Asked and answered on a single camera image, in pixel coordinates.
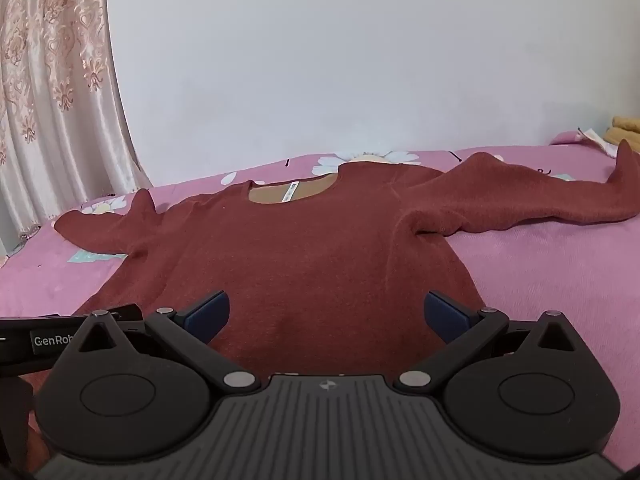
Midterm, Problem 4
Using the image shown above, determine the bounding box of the cream floral satin curtain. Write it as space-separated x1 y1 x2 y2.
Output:
1 0 150 240

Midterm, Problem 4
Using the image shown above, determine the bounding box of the yellow folded cloth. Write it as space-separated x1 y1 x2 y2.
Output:
604 116 640 153

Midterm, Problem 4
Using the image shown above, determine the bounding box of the pink floral bed sheet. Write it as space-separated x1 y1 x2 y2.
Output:
1 132 639 469

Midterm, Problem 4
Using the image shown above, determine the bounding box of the dark red knit sweater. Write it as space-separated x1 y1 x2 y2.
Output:
53 146 639 378

